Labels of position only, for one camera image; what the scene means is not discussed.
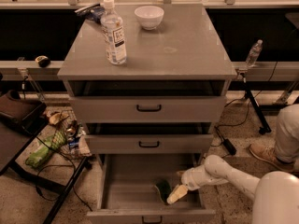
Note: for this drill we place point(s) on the person light trouser leg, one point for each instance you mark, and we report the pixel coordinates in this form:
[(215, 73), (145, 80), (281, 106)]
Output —
[(287, 134)]

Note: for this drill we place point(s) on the tan sneaker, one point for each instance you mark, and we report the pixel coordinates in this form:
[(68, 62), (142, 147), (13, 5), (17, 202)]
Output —
[(268, 155)]

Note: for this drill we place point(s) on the black folding chair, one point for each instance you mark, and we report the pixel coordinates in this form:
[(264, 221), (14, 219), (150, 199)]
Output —
[(21, 122)]

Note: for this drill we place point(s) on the white ceramic bowl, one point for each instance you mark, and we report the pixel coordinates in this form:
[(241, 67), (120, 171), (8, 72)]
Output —
[(149, 17)]

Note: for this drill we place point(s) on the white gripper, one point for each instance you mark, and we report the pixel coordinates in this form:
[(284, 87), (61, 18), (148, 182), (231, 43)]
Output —
[(192, 179)]

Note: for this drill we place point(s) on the black power adapter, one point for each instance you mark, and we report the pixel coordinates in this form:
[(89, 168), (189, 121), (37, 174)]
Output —
[(226, 142)]

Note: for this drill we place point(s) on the dark blue snack bag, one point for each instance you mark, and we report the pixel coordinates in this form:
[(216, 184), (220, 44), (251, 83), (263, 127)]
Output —
[(92, 12)]

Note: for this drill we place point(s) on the black tripod stand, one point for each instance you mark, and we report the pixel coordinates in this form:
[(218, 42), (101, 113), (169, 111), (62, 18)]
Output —
[(264, 128)]

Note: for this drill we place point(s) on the green yellow sponge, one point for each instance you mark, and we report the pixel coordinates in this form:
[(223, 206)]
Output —
[(163, 189)]

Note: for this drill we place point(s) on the small background water bottle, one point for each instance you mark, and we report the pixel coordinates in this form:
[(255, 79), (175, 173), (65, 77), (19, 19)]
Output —
[(254, 53)]

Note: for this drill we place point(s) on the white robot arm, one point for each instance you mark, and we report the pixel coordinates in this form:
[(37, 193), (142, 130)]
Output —
[(275, 196)]

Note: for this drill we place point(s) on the wire mesh trash basket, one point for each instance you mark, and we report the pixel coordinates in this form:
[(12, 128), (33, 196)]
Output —
[(69, 135)]

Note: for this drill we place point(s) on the grey top drawer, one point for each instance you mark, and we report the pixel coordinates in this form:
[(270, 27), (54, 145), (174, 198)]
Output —
[(139, 101)]

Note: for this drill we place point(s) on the black tape measure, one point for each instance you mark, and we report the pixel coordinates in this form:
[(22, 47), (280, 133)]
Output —
[(42, 61)]

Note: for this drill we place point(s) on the clear plastic water bottle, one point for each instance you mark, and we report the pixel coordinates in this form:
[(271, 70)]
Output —
[(113, 31)]

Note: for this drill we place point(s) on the green plastic bag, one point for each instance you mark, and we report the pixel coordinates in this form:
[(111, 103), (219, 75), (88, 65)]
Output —
[(46, 148)]

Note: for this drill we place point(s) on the grey drawer cabinet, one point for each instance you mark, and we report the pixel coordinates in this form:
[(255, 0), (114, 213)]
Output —
[(185, 46)]

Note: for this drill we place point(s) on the grey middle drawer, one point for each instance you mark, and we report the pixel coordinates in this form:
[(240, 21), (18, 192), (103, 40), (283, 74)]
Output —
[(148, 138)]

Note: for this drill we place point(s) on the grey drawer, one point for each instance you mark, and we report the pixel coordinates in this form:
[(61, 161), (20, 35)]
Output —
[(139, 101), (148, 138), (127, 193)]

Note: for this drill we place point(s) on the grey bottom drawer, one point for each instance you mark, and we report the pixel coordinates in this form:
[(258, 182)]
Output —
[(127, 193)]

